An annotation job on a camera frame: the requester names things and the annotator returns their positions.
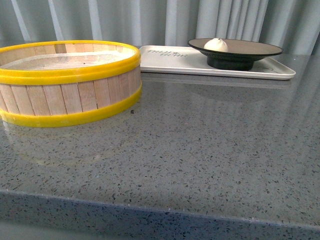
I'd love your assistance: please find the white steamed bun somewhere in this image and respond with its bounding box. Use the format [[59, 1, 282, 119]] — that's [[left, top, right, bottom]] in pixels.
[[203, 38, 228, 52]]

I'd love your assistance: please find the tan plate with black rim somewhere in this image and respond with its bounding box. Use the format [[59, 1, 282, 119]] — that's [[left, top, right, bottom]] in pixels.
[[188, 38, 283, 71]]

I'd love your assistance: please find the white rectangular tray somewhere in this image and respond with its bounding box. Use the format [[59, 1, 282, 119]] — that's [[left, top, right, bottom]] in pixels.
[[139, 45, 296, 80]]

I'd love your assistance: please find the wooden steamer with yellow bands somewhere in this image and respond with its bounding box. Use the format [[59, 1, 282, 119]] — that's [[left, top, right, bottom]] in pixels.
[[0, 40, 142, 128]]

